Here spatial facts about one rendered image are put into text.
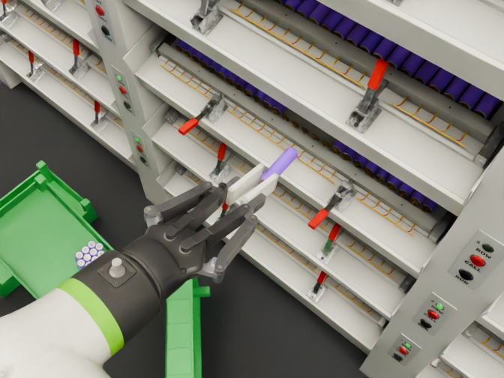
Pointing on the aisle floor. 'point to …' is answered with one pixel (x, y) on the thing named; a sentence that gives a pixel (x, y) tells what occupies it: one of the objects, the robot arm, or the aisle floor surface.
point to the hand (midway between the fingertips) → (251, 188)
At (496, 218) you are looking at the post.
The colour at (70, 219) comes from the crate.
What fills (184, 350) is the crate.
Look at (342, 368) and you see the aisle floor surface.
